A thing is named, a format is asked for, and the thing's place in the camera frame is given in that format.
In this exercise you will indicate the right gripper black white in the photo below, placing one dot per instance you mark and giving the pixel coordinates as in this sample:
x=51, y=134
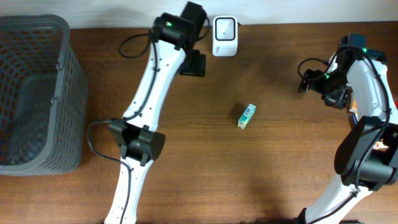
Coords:
x=338, y=100

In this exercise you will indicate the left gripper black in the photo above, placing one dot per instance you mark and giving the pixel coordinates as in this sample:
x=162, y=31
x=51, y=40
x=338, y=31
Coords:
x=193, y=63

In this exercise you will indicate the orange tissue pack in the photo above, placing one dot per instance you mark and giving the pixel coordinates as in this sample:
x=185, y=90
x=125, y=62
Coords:
x=353, y=105

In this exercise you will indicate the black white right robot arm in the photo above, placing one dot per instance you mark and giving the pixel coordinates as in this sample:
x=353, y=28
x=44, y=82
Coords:
x=366, y=160

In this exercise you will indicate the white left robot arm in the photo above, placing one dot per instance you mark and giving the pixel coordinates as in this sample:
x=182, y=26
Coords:
x=172, y=52

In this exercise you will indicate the white barcode scanner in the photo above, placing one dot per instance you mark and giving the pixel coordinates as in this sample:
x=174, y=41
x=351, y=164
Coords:
x=225, y=36

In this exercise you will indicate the grey plastic mesh basket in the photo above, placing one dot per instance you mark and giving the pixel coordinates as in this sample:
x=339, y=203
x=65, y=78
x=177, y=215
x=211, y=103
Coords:
x=44, y=92

